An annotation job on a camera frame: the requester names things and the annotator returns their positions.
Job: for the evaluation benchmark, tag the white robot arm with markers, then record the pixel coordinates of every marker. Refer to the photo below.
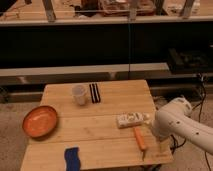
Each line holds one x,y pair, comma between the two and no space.
174,118

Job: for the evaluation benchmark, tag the black striped block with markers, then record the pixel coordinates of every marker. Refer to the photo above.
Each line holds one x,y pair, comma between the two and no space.
94,93

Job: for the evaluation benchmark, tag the clear plastic cup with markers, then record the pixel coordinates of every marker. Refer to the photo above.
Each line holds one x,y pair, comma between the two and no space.
79,93

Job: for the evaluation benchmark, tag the orange bowl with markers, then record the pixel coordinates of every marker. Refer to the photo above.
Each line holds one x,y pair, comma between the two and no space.
40,121

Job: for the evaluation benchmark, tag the metal shelf rack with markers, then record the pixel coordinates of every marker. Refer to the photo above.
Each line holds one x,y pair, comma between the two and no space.
48,41

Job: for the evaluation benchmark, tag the blue cloth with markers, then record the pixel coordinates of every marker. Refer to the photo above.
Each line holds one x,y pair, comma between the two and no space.
72,159

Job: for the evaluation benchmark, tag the black box on shelf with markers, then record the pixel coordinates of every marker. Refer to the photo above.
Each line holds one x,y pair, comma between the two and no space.
190,62

